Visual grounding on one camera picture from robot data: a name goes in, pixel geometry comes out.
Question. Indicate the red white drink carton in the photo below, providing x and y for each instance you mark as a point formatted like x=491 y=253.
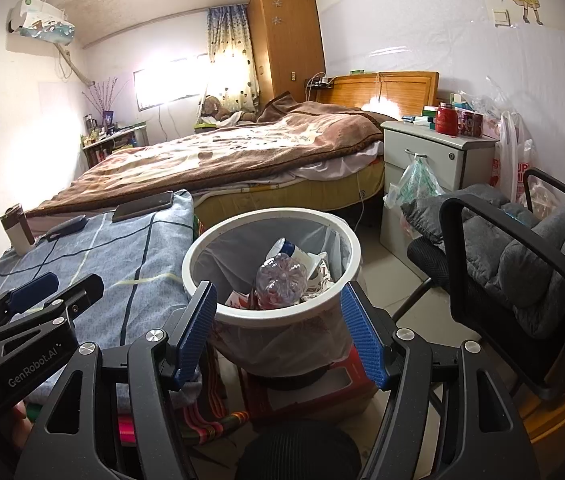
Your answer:
x=240 y=300

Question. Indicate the wall air conditioner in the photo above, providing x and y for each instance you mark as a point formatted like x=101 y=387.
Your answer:
x=42 y=20

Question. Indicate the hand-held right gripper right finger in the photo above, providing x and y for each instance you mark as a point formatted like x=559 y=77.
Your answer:
x=362 y=335

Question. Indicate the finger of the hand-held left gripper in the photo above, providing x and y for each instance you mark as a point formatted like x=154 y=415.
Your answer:
x=77 y=297
x=35 y=291

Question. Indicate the dark blue case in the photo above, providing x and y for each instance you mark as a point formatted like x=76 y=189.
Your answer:
x=66 y=227

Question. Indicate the white blue-label cup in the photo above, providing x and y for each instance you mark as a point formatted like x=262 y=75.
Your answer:
x=287 y=250

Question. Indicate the white nightstand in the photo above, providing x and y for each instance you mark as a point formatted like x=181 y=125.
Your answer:
x=437 y=155

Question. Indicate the patterned curtain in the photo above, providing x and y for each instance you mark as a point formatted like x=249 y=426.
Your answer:
x=232 y=55

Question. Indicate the grey cushioned chair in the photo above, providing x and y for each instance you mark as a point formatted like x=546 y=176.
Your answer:
x=512 y=260

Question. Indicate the white brown box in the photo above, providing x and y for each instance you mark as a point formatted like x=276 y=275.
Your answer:
x=17 y=230

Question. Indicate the white red plastic bag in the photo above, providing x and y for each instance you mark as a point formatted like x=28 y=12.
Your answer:
x=512 y=160

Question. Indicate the brown teddy bear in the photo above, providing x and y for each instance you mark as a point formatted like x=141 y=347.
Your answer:
x=212 y=109

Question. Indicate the red cardboard box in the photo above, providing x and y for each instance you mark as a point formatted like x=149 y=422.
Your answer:
x=312 y=400

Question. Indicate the black smartphone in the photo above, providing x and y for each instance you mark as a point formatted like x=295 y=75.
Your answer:
x=143 y=206

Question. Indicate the brown printed blanket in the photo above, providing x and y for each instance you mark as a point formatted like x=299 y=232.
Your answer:
x=212 y=160

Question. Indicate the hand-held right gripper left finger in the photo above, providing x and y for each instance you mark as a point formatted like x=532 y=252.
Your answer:
x=197 y=330

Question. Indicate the green plastic bag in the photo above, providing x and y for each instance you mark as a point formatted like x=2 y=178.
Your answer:
x=415 y=185

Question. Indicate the white trash bin with liner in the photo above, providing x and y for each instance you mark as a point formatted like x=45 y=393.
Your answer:
x=287 y=355

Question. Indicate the red jar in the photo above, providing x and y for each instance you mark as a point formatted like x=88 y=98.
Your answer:
x=446 y=119

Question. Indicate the cluttered side desk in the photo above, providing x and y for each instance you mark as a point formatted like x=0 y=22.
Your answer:
x=112 y=142

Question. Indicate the blue checked tablecloth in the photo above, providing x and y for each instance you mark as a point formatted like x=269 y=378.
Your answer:
x=112 y=260

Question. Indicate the wrapped air conditioner pipe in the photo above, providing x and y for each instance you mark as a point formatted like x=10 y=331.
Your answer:
x=77 y=65

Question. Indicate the clear red-label plastic bottle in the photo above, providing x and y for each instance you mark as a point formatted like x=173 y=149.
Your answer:
x=282 y=282

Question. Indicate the red tin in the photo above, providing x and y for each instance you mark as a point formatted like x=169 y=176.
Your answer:
x=470 y=124

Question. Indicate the bright window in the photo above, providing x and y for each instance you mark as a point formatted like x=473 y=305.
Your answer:
x=172 y=82

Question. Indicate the power strip with plugs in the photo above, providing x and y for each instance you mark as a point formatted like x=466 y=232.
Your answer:
x=320 y=82

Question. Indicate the wooden bed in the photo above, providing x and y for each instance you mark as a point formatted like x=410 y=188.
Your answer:
x=402 y=87

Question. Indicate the wooden wardrobe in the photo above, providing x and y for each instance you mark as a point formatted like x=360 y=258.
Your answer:
x=287 y=40

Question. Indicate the green boxes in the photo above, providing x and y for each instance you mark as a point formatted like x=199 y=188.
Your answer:
x=420 y=117

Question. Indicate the vase of bare branches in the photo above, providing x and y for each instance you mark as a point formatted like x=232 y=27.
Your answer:
x=105 y=100

